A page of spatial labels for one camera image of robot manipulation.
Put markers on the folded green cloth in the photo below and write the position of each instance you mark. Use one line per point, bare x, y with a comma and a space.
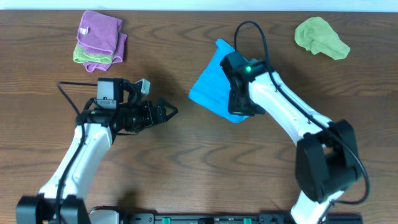
79, 56

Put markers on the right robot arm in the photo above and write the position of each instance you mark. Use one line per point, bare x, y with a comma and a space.
326, 163

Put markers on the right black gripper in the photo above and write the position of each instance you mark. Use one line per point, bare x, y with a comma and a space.
234, 109

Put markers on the folded purple cloth bottom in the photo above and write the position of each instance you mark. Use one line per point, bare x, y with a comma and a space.
117, 58

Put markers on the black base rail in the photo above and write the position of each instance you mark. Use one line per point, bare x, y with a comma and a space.
224, 219

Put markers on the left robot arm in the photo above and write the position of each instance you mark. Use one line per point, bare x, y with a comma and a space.
62, 198

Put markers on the folded purple cloth top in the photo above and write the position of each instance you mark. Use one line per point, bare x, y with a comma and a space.
98, 33

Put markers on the blue microfibre cloth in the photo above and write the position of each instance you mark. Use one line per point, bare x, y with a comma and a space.
211, 90

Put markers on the folded purple cloth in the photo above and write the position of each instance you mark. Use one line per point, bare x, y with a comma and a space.
98, 33
117, 58

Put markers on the crumpled green cloth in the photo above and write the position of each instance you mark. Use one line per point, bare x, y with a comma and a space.
317, 36

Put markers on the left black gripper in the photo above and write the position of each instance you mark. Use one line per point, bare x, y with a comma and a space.
160, 116

